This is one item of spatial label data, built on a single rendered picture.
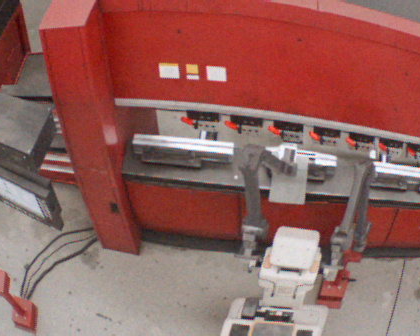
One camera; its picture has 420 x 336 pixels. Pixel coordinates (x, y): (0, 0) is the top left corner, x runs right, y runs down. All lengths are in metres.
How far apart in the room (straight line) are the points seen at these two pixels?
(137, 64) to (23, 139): 0.75
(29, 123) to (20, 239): 2.07
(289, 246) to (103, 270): 1.80
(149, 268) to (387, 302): 1.66
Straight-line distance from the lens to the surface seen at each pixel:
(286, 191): 4.06
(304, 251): 3.52
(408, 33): 3.13
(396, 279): 5.01
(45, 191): 3.49
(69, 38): 3.19
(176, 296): 4.90
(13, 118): 3.33
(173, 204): 4.51
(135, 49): 3.54
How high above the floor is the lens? 4.58
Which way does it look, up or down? 60 degrees down
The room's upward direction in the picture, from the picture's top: 4 degrees counter-clockwise
